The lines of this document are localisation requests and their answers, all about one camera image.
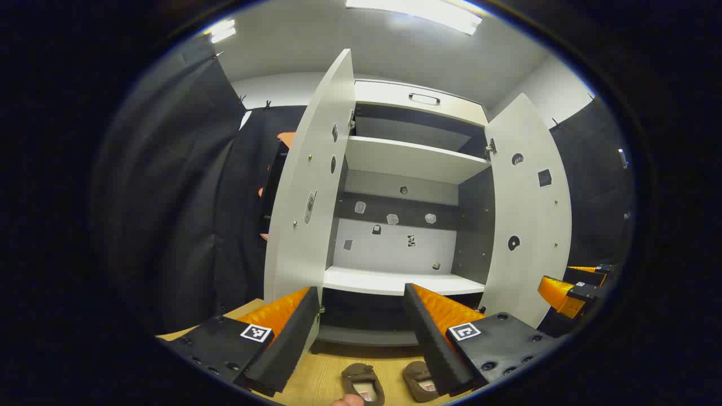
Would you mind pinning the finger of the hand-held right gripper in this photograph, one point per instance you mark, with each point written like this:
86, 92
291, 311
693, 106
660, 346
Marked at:
586, 276
564, 299

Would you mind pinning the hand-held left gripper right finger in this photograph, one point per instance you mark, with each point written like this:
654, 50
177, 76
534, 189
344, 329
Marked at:
428, 344

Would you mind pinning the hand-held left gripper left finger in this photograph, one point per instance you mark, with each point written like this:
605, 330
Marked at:
293, 338

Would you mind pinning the brown fuzzy shoe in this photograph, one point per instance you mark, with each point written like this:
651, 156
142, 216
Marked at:
361, 375
414, 372

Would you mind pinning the white cabinet door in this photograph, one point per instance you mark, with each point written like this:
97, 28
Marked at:
530, 208
304, 169

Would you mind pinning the white shoe cabinet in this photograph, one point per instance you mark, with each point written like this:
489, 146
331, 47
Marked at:
395, 158

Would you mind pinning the black backdrop cloth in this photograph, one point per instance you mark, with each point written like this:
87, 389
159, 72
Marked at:
169, 197

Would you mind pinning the ceiling light panel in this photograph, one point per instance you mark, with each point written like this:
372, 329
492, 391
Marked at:
223, 32
417, 11

